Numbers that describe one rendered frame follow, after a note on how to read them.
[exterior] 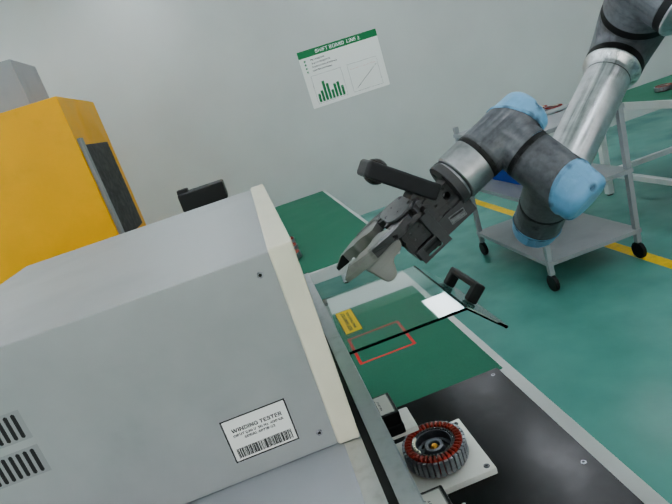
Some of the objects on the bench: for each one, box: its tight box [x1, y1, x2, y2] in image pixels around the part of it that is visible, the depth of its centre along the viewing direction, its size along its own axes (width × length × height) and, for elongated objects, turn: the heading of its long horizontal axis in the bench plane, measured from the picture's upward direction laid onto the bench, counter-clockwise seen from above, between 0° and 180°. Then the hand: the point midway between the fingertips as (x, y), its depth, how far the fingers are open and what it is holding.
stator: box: [402, 421, 469, 479], centre depth 91 cm, size 11×11×4 cm
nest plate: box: [395, 419, 498, 494], centre depth 92 cm, size 15×15×1 cm
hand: (344, 265), depth 76 cm, fingers open, 5 cm apart
